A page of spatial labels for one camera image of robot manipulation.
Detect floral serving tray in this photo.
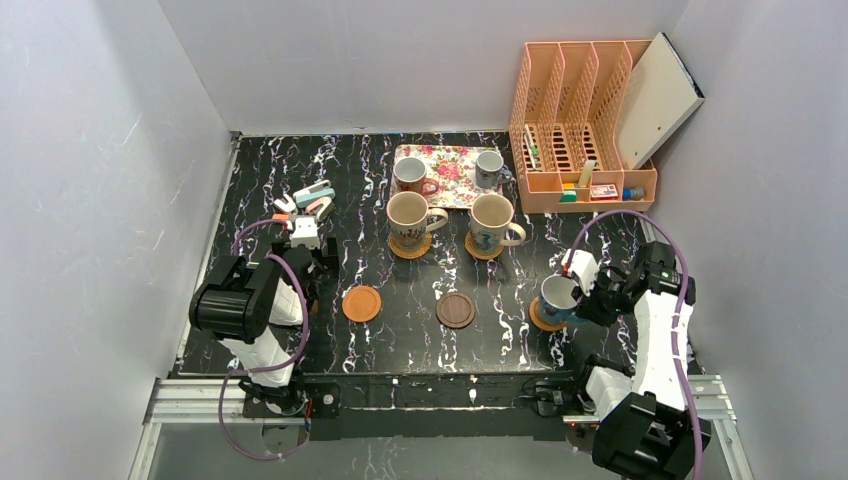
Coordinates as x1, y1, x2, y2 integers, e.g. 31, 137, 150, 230
394, 144, 504, 209

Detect small light blue mug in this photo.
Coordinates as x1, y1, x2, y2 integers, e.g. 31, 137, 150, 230
475, 151, 513, 189

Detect white board binder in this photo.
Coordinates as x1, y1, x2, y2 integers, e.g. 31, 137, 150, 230
615, 32, 705, 170

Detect blue cap bottle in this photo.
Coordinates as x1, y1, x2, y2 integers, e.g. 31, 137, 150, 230
622, 187, 645, 201

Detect aluminium front rail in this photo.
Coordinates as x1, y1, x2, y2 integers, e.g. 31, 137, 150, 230
129, 374, 753, 480

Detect woven rattan coaster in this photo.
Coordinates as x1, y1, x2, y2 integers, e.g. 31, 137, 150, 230
464, 231, 504, 261
388, 233, 432, 260

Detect peach desk file organizer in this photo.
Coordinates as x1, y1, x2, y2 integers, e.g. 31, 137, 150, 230
508, 40, 658, 214

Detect dark walnut round coaster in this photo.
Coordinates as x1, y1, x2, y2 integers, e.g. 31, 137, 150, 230
435, 291, 476, 329

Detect white staple remover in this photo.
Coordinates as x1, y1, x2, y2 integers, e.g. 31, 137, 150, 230
272, 193, 298, 214

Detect green eraser block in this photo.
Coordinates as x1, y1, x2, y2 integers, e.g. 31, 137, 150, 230
559, 190, 578, 203

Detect green white marker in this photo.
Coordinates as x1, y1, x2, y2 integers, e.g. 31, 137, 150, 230
523, 124, 541, 171

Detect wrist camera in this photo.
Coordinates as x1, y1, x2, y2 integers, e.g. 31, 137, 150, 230
562, 249, 599, 296
290, 216, 321, 250

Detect red card box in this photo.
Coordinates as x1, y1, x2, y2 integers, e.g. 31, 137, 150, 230
589, 184, 619, 201

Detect white pink stapler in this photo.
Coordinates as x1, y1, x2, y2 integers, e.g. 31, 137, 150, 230
306, 196, 333, 223

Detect light wooden round coaster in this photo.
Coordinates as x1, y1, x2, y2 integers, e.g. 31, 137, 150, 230
528, 297, 567, 332

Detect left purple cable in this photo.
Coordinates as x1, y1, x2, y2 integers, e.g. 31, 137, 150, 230
217, 218, 311, 463

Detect pink floral mug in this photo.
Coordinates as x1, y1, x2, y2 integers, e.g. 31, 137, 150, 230
393, 157, 440, 197

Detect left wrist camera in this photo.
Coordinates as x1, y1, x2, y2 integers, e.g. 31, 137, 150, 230
290, 216, 321, 250

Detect terracotta round coaster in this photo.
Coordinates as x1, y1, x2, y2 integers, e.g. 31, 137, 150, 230
342, 285, 382, 323

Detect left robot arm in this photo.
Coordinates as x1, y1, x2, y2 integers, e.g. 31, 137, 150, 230
188, 237, 339, 416

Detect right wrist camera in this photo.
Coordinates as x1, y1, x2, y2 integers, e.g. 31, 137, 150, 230
562, 249, 599, 296

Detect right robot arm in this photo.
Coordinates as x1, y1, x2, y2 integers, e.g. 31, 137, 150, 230
563, 241, 711, 479

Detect beige mug with number three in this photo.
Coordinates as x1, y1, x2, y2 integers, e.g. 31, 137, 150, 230
469, 193, 527, 253

